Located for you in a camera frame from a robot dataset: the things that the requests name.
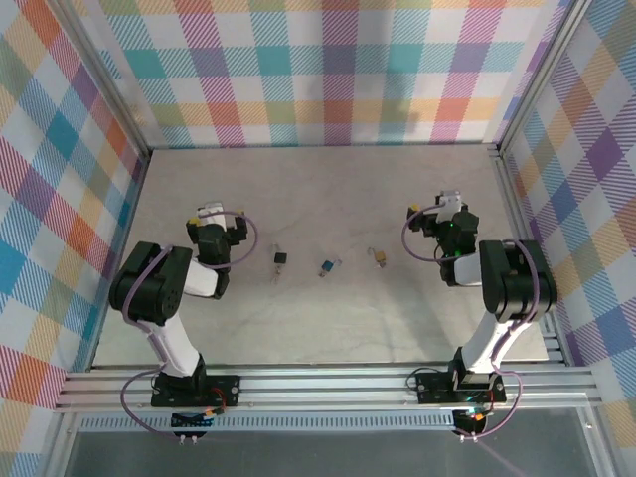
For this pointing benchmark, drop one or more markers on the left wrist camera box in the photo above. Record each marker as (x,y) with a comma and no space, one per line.
(211,208)

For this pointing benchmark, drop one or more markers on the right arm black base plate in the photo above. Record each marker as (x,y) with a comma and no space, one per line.
(432,392)

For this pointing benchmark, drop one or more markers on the black connector module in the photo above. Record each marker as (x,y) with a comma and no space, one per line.
(469,422)
(191,420)

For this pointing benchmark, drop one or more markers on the black padlock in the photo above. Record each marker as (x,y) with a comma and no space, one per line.
(280,257)

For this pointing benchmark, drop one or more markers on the gold padlock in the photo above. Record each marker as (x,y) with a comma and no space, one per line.
(380,257)

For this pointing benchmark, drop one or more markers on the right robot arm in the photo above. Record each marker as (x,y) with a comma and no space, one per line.
(517,283)

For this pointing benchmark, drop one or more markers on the aluminium frame bar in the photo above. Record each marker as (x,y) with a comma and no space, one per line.
(603,447)
(59,447)

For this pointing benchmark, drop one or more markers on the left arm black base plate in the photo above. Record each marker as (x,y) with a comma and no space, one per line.
(228,385)

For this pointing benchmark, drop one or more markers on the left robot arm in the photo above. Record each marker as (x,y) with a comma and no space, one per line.
(174,348)

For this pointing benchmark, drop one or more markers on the aluminium mounting rail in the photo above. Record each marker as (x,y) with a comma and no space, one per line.
(323,390)

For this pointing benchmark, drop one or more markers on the aluminium side rail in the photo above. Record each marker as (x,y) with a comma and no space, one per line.
(511,199)
(130,208)

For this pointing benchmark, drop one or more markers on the aluminium corner post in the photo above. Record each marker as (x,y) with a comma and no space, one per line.
(107,84)
(541,74)

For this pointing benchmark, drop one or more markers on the blue padlock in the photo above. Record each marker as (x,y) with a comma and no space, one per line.
(327,266)

